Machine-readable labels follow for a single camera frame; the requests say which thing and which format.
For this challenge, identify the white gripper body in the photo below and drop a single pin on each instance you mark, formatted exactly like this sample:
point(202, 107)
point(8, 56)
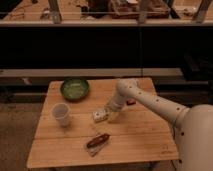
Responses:
point(113, 112)

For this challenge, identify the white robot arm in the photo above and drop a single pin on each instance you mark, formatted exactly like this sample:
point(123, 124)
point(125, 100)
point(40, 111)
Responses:
point(195, 124)

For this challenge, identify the green ceramic bowl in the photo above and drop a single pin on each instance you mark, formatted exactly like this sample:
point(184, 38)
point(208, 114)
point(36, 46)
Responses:
point(74, 89)

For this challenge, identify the dark brown chocolate bar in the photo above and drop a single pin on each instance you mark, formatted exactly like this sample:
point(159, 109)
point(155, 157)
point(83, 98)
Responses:
point(130, 102)

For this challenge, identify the brown snack on wrapper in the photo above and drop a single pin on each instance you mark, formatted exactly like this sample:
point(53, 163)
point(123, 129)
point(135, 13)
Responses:
point(94, 145)

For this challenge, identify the wooden folding table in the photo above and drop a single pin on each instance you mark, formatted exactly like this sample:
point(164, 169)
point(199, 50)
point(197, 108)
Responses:
point(137, 136)

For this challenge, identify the translucent plastic cup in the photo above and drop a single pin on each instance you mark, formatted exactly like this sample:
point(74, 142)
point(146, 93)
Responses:
point(61, 113)

